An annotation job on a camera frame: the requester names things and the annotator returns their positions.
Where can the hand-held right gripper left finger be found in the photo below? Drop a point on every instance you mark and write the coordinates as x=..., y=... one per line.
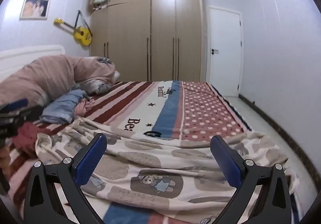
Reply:
x=91, y=157

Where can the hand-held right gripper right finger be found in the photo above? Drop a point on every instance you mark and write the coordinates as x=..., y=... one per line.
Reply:
x=225, y=161

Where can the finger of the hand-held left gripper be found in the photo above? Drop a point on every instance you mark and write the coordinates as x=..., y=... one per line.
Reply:
x=15, y=104

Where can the cream bear print pants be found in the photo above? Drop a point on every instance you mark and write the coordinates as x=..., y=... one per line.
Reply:
x=150, y=158

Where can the red garment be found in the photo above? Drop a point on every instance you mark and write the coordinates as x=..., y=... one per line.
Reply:
x=26, y=136

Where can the pink duvet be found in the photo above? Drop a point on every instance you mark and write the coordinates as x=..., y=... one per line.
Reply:
x=37, y=76

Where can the blue denim garment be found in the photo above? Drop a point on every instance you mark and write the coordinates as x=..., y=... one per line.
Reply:
x=62, y=108

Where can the pink garment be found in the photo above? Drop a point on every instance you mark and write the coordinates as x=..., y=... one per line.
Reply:
x=84, y=108

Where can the white headboard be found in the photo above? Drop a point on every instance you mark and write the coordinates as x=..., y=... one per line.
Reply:
x=27, y=54

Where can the striped dotted printed blanket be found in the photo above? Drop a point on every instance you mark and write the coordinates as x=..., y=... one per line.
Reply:
x=160, y=103

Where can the yellow guitar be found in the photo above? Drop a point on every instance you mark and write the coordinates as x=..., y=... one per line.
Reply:
x=81, y=34

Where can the white door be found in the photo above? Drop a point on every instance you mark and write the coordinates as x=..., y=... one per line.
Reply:
x=224, y=58

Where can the beige wooden wardrobe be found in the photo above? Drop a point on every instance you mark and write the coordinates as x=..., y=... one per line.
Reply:
x=150, y=38

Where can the framed wall picture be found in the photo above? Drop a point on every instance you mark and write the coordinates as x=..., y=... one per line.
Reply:
x=34, y=8

